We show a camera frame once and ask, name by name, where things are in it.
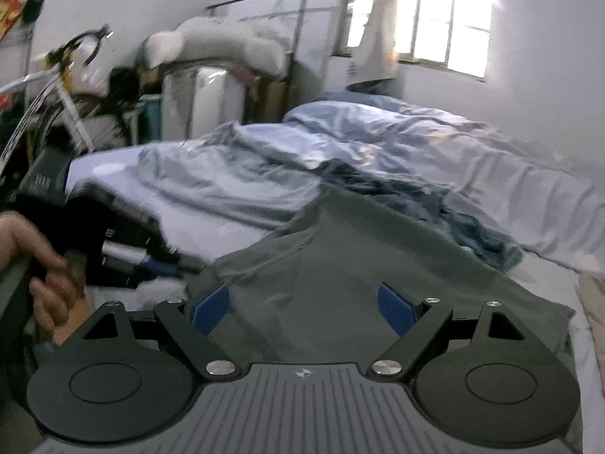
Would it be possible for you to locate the dark grey t-shirt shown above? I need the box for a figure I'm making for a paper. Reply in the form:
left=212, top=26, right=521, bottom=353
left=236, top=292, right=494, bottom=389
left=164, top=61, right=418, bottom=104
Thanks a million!
left=187, top=187, right=574, bottom=367

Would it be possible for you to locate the blue t-shirt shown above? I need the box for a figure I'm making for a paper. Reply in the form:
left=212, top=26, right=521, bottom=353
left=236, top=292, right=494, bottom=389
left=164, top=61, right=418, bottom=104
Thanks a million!
left=315, top=160, right=523, bottom=272

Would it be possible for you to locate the black metal clothes rack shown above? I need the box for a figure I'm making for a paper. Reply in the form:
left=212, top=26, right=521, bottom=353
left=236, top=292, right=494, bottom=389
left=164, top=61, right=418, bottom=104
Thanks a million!
left=204, top=0, right=309, bottom=116

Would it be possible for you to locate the person's left hand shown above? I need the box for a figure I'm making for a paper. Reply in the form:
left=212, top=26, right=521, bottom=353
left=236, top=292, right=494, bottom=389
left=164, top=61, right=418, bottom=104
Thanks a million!
left=1, top=212, right=91, bottom=345

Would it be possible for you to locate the light grey-blue garment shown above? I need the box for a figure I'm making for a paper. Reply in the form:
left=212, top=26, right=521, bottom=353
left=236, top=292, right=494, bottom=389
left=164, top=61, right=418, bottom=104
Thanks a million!
left=134, top=122, right=320, bottom=230

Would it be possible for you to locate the white plastic storage bag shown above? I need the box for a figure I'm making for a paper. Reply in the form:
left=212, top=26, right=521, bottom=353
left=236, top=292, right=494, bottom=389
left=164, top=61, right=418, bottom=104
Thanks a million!
left=161, top=66, right=246, bottom=141

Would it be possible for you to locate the light blue duvet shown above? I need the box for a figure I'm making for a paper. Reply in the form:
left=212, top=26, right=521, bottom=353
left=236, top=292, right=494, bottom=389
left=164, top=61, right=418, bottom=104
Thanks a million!
left=278, top=91, right=604, bottom=274

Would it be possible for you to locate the beige garment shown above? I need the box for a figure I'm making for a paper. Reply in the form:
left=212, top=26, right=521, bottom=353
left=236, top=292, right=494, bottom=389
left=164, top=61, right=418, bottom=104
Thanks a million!
left=577, top=274, right=605, bottom=351

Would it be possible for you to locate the white bicycle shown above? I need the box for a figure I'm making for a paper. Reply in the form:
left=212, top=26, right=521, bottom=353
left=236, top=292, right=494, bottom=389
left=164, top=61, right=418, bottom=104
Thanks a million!
left=1, top=25, right=132, bottom=169

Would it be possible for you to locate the white quilted bedding roll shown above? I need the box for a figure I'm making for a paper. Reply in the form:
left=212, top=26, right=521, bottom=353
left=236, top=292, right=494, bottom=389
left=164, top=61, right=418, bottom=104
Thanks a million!
left=140, top=17, right=293, bottom=78

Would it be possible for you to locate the white patterned curtain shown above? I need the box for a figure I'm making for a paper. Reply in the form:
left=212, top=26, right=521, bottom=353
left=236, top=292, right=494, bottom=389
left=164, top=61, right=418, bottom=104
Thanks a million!
left=347, top=0, right=399, bottom=92

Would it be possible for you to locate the window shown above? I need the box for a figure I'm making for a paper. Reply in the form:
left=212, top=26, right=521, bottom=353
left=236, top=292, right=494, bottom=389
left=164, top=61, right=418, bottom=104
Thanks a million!
left=337, top=0, right=494, bottom=80

